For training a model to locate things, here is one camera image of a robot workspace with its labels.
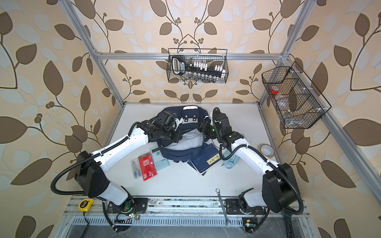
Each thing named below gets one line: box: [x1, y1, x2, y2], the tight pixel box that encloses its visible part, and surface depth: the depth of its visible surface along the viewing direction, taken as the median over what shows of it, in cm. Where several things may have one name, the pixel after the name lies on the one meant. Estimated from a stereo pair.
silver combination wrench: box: [215, 188, 231, 228], surface depth 75 cm
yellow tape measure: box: [77, 198, 95, 213], surface depth 75 cm
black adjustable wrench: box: [280, 211, 295, 238], surface depth 70 cm
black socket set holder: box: [171, 55, 227, 84], surface depth 87 cm
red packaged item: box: [137, 152, 158, 181], surface depth 90 cm
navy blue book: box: [187, 142, 222, 177], surface depth 90 cm
